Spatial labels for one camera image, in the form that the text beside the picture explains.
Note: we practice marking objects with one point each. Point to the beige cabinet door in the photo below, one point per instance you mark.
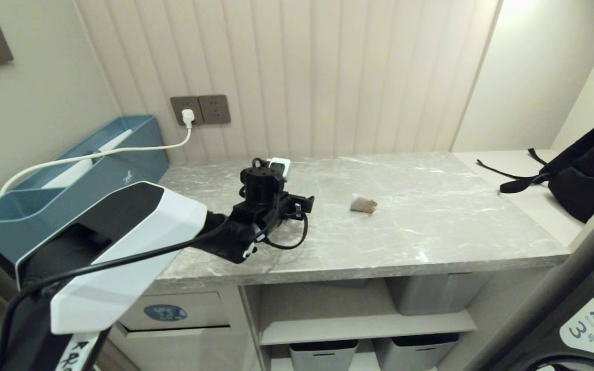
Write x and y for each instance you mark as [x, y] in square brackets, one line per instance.
[194, 350]

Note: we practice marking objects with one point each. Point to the grey wall socket panel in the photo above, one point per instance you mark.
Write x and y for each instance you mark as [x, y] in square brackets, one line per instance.
[178, 105]

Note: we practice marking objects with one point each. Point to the blue plastic organizer tray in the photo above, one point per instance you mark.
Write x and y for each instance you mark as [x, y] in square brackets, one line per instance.
[137, 154]

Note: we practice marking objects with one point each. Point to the gray bin with black rim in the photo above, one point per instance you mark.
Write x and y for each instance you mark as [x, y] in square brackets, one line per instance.
[414, 353]
[323, 356]

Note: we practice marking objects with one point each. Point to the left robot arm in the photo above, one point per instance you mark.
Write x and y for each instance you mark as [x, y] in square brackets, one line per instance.
[137, 226]

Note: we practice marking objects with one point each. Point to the beige trash bin flap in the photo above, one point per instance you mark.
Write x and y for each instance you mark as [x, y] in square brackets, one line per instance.
[194, 309]

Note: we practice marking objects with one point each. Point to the crumpled brown paper trash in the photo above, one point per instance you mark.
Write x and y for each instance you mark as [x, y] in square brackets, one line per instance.
[363, 204]

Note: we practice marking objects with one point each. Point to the beige shelf board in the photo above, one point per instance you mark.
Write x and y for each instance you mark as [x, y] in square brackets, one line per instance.
[364, 325]

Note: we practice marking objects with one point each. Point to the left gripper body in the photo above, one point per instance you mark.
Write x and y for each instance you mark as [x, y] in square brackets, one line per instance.
[295, 206]

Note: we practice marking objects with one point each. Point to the black backpack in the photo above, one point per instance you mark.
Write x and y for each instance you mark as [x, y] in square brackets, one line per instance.
[593, 175]

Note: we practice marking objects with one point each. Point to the white power plug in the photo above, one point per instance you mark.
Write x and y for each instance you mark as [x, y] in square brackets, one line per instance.
[187, 117]

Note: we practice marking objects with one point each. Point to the large gray storage bin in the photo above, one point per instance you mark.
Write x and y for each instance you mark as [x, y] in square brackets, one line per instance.
[436, 293]

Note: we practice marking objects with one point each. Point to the brown wall socket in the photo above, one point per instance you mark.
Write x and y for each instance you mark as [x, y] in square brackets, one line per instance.
[215, 108]

